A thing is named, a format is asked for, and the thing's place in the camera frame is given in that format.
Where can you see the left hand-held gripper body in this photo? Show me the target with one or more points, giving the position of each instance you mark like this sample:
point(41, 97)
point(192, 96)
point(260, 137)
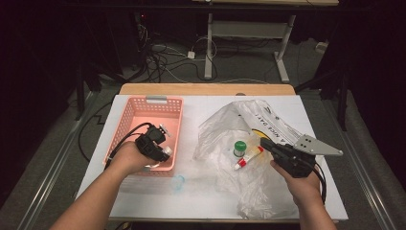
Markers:
point(148, 145)

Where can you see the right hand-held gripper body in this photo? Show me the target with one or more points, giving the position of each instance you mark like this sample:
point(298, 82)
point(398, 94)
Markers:
point(293, 159)

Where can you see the red and white ointment tube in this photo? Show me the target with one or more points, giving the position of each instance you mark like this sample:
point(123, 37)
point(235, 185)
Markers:
point(247, 158)

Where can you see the pink perforated plastic basket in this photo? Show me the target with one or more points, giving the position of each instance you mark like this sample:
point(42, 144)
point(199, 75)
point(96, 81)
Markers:
point(150, 118)

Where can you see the green capped small bottle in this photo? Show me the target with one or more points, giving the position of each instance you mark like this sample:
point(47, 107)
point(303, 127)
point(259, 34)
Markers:
point(240, 148)

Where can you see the clear printed plastic bag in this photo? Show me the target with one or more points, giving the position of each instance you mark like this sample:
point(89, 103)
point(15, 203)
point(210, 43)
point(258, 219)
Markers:
point(223, 134)

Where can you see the person's left hand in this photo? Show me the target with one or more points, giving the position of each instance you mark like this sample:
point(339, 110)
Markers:
point(130, 158)

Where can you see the person's right hand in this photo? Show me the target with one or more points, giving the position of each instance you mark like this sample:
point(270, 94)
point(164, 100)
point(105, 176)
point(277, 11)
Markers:
point(303, 188)

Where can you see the black stand leg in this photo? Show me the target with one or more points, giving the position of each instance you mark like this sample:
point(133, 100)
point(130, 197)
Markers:
point(80, 96)

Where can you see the white power adapter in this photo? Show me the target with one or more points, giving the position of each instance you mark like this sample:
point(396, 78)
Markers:
point(191, 55)

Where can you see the white power strip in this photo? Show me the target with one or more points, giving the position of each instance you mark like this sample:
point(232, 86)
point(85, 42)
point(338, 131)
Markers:
point(321, 47)

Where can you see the metal floor rail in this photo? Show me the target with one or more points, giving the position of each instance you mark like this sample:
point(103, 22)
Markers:
point(48, 188)
point(376, 198)

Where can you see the white metal desk frame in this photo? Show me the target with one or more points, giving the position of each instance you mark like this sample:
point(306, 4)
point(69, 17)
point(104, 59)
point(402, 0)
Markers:
point(249, 29)

